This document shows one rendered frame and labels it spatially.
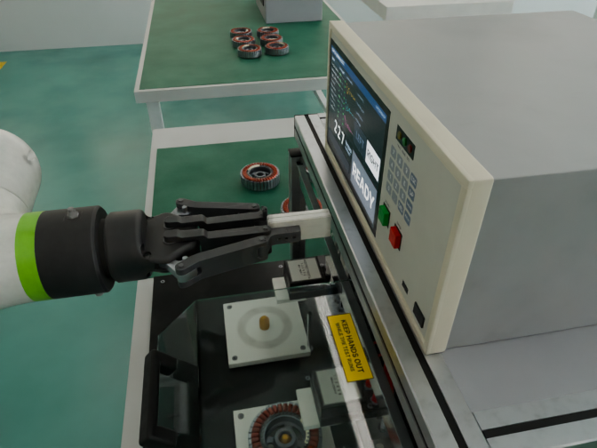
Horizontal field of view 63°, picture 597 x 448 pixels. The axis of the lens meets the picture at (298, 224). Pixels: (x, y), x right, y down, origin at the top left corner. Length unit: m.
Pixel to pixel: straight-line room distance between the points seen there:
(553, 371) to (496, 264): 0.14
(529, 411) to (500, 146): 0.24
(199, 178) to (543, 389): 1.14
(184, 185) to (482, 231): 1.12
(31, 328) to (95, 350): 0.31
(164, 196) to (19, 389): 0.98
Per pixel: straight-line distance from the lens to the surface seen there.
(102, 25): 5.35
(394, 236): 0.53
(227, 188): 1.41
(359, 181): 0.65
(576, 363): 0.57
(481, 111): 0.50
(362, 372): 0.56
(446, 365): 0.51
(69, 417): 1.92
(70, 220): 0.53
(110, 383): 1.95
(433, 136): 0.44
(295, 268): 0.87
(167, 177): 1.49
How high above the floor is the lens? 1.51
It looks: 37 degrees down
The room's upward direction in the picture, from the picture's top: straight up
